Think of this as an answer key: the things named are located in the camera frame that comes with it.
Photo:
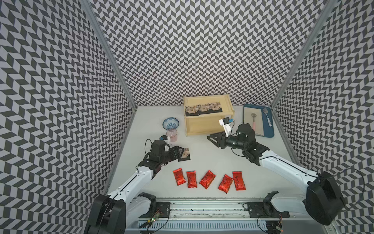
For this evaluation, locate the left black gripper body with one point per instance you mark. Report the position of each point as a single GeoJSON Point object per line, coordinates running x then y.
{"type": "Point", "coordinates": [169, 155]}

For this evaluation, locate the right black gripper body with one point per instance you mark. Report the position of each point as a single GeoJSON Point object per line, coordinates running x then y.
{"type": "Point", "coordinates": [233, 141]}

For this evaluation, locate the black floral tea bag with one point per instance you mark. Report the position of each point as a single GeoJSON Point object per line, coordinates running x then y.
{"type": "Point", "coordinates": [203, 109]}
{"type": "Point", "coordinates": [185, 155]}
{"type": "Point", "coordinates": [191, 111]}
{"type": "Point", "coordinates": [215, 107]}

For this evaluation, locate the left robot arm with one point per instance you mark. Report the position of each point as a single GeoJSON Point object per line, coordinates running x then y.
{"type": "Point", "coordinates": [113, 213]}

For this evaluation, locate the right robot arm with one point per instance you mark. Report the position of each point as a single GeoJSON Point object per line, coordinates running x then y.
{"type": "Point", "coordinates": [321, 197]}

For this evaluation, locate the red tea bag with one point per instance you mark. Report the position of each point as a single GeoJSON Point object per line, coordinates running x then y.
{"type": "Point", "coordinates": [238, 181]}
{"type": "Point", "coordinates": [225, 184]}
{"type": "Point", "coordinates": [207, 179]}
{"type": "Point", "coordinates": [192, 182]}
{"type": "Point", "coordinates": [179, 176]}

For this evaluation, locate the wooden two-tier shelf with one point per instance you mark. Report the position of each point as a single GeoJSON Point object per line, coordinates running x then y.
{"type": "Point", "coordinates": [207, 123]}

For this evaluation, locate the pink transparent cup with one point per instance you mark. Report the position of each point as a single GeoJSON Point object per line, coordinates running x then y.
{"type": "Point", "coordinates": [172, 135]}

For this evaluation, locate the beige cloth on tray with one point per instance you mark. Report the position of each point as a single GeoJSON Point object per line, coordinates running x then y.
{"type": "Point", "coordinates": [247, 118]}

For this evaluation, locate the blue white ceramic bowl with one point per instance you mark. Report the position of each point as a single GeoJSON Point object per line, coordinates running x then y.
{"type": "Point", "coordinates": [170, 123]}

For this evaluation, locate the teal tray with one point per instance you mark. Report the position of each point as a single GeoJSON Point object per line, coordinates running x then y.
{"type": "Point", "coordinates": [269, 131]}

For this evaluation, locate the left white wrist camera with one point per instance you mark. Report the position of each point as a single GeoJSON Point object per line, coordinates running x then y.
{"type": "Point", "coordinates": [166, 138]}

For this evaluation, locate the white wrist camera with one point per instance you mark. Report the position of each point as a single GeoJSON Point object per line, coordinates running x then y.
{"type": "Point", "coordinates": [228, 125]}
{"type": "Point", "coordinates": [166, 138]}

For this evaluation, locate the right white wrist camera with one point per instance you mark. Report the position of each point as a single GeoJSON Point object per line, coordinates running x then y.
{"type": "Point", "coordinates": [228, 125]}

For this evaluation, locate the pink handled spoon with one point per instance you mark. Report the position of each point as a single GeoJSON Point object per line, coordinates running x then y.
{"type": "Point", "coordinates": [254, 121]}

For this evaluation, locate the white handled spoon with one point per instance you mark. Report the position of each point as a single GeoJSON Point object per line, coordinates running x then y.
{"type": "Point", "coordinates": [265, 110]}

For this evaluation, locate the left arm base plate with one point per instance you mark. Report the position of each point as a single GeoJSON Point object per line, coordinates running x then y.
{"type": "Point", "coordinates": [147, 209]}

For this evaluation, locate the aluminium front rail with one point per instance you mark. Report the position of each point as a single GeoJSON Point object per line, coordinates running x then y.
{"type": "Point", "coordinates": [211, 208]}

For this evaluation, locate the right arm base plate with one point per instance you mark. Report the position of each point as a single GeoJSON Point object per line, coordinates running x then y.
{"type": "Point", "coordinates": [265, 210]}

